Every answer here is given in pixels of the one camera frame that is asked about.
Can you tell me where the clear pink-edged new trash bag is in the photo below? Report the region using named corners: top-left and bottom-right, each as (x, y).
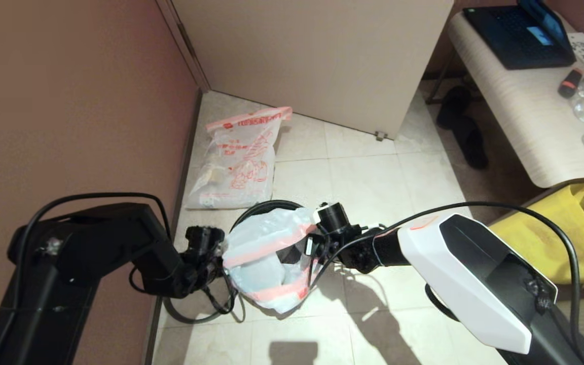
top-left (223, 207), bottom-right (325, 315)

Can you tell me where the white red-printed used trash bag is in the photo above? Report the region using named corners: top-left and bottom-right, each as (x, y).
top-left (185, 106), bottom-right (293, 209)

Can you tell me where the yellow fabric tote bag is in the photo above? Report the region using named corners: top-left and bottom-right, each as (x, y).
top-left (490, 181), bottom-right (584, 285)

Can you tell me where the black slipper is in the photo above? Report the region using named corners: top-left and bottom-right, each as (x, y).
top-left (436, 85), bottom-right (472, 128)
top-left (452, 116), bottom-right (489, 170)

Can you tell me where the beige door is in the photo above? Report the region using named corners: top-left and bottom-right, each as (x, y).
top-left (169, 0), bottom-right (454, 138)

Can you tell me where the white wood-grain table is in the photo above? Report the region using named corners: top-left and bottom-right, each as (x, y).
top-left (425, 9), bottom-right (584, 189)

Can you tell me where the black laptop blue screen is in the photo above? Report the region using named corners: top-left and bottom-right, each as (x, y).
top-left (463, 0), bottom-right (576, 70)

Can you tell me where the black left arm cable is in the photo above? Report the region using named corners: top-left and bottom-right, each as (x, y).
top-left (0, 192), bottom-right (237, 365)

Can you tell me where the beige door frame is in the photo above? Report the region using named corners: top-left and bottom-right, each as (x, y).
top-left (154, 0), bottom-right (210, 95)

